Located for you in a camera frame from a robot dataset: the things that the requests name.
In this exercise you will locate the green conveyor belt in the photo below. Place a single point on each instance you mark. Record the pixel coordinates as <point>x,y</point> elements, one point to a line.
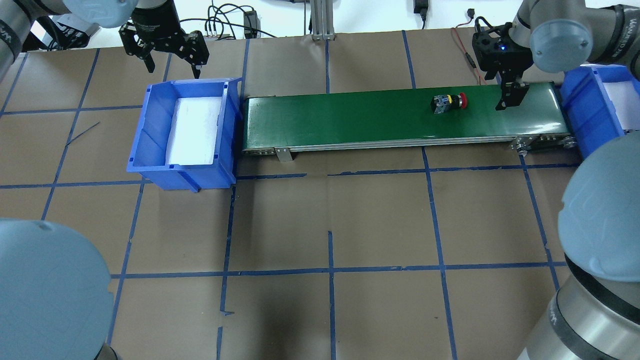
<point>394,118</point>

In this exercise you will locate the blue destination bin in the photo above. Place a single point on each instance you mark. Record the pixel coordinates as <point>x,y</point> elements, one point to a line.
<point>582,93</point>

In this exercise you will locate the blue source bin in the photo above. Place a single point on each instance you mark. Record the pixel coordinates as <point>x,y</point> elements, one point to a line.
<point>148,150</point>

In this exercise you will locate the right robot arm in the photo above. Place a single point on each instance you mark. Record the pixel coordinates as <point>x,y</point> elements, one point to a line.
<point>595,313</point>

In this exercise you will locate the white foam pad source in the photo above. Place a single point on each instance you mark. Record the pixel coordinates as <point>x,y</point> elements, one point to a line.
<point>193,131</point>

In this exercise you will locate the red push button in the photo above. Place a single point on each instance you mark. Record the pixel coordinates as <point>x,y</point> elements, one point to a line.
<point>445,103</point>

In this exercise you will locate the white foam pad destination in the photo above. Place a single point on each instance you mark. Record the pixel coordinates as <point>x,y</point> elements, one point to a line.
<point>622,106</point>

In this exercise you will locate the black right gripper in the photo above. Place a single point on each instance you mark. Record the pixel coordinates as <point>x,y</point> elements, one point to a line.
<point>513,56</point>

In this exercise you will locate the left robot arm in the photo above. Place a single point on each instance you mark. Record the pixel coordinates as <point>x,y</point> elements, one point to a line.
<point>55,303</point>

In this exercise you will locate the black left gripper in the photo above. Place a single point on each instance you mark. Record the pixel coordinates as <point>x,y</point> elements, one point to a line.
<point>156,21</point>

